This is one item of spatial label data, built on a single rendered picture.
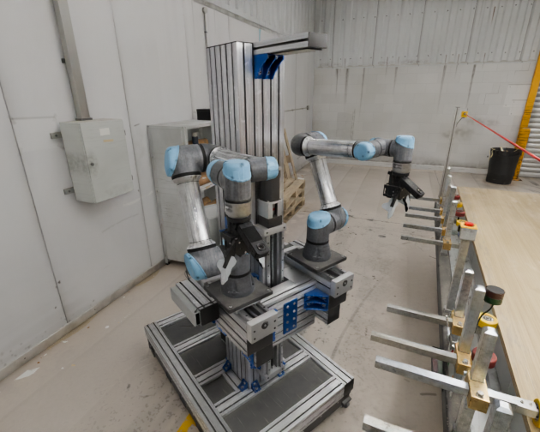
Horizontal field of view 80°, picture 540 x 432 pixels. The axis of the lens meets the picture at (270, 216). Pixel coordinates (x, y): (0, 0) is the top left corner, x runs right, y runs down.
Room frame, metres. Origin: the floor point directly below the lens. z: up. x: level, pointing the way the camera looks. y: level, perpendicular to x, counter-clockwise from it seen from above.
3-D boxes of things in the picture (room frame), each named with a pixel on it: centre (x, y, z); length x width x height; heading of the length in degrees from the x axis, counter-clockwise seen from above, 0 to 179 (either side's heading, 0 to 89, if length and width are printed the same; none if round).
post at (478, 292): (1.02, -0.78, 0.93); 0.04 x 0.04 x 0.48; 65
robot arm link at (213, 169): (0.96, 0.13, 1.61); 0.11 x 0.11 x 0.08; 31
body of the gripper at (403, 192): (1.39, -0.57, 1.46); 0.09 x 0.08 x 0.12; 38
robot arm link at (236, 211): (0.87, 0.09, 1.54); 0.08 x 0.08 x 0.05
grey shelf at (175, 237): (3.61, 0.83, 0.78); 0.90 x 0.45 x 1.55; 158
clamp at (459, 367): (1.00, -0.77, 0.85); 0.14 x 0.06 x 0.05; 155
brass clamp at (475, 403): (0.78, -0.66, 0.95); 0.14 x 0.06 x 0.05; 155
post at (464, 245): (1.49, -0.99, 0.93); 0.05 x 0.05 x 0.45; 65
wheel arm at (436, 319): (1.25, -0.78, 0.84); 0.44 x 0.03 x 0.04; 65
